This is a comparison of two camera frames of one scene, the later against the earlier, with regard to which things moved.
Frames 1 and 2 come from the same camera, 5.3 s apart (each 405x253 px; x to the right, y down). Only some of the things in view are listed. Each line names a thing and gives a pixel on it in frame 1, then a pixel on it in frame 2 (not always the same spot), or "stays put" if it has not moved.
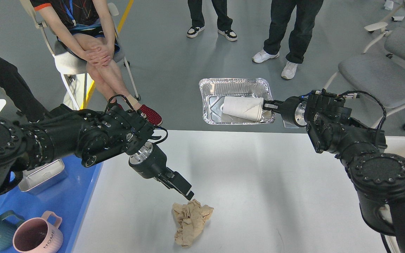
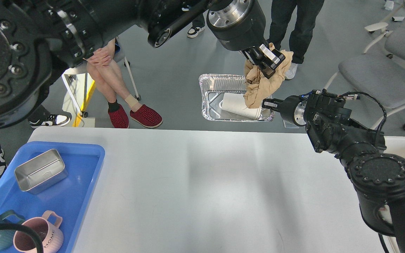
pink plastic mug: (37, 235) stays put
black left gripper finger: (168, 184) -> (252, 55)
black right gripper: (293, 109) stays put
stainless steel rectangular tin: (41, 178) stays put
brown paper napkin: (191, 217) -> (258, 86)
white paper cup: (250, 108) stays put
